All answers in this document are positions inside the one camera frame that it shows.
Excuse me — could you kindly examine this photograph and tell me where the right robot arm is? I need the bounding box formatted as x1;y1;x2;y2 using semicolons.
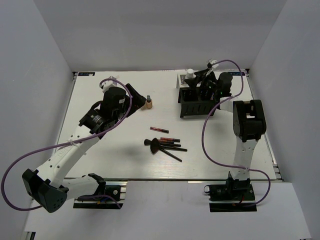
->
178;68;267;200

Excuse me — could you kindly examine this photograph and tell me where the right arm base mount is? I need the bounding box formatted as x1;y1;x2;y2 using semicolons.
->
203;184;257;213

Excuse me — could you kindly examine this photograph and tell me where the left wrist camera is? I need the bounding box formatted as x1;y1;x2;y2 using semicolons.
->
99;76;118;93

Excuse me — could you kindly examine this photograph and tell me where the white jar cap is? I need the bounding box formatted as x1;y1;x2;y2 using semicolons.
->
185;68;195;79

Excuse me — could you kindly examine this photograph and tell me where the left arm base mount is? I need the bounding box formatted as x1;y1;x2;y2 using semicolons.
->
73;181;128;210

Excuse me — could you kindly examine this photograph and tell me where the black fan makeup brush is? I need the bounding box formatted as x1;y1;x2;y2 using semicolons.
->
150;138;183;163

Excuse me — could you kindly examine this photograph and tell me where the pink teal cosmetic tube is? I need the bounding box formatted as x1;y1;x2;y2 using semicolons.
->
184;78;191;86

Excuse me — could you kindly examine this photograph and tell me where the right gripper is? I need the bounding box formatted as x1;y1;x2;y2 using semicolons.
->
184;68;221;94

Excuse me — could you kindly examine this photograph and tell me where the white table board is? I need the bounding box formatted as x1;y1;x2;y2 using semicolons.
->
48;69;285;181

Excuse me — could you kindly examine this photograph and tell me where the foundation bottle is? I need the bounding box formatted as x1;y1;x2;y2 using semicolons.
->
140;102;147;111
145;95;153;110

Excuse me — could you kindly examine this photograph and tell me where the black metal organizer rack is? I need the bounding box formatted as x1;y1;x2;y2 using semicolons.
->
178;87;218;118

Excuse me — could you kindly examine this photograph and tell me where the red black lip gloss tube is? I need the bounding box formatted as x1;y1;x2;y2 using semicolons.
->
149;126;170;134

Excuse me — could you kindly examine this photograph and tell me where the black round makeup brush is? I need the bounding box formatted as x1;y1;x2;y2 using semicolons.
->
143;139;181;148

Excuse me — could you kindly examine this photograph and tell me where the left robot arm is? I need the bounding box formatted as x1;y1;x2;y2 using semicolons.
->
22;83;146;213

